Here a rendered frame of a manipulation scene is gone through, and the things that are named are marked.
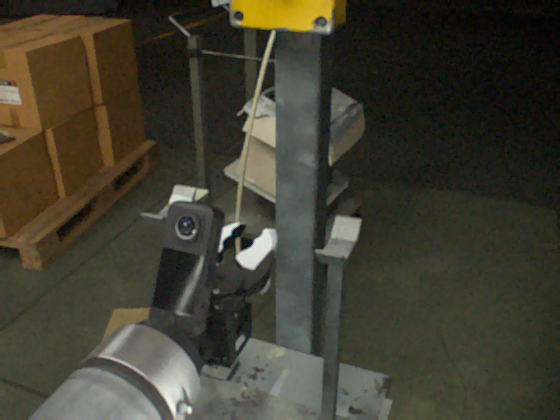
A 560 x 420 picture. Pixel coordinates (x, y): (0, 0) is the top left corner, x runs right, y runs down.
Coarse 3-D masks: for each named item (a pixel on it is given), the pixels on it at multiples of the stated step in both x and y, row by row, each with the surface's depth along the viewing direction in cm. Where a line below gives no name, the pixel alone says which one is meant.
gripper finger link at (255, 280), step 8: (272, 256) 56; (264, 264) 55; (248, 272) 53; (256, 272) 53; (264, 272) 53; (248, 280) 52; (256, 280) 52; (264, 280) 53; (240, 288) 51; (248, 288) 51; (256, 288) 53; (248, 296) 52
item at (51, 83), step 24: (0, 48) 242; (24, 48) 242; (48, 48) 249; (72, 48) 263; (0, 72) 246; (24, 72) 241; (48, 72) 251; (72, 72) 266; (0, 96) 253; (24, 96) 248; (48, 96) 254; (72, 96) 269; (0, 120) 259; (24, 120) 254; (48, 120) 256
